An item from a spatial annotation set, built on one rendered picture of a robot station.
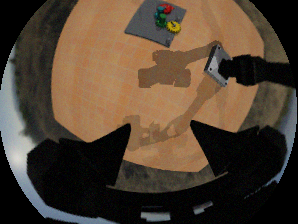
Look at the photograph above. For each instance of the yellow gear with black stripe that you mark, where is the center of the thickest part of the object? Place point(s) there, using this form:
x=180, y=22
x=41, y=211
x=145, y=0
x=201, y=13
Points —
x=173, y=29

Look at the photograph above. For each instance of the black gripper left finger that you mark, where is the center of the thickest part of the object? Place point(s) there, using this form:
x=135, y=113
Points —
x=103, y=155

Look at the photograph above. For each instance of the dark teal gear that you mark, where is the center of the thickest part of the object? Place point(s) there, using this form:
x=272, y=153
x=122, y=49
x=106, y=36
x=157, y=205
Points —
x=160, y=10

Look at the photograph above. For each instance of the dark green gear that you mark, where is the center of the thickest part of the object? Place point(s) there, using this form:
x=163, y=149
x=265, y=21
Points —
x=162, y=22

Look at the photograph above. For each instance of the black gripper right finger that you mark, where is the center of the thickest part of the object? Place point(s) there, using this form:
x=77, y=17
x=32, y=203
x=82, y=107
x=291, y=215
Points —
x=220, y=146

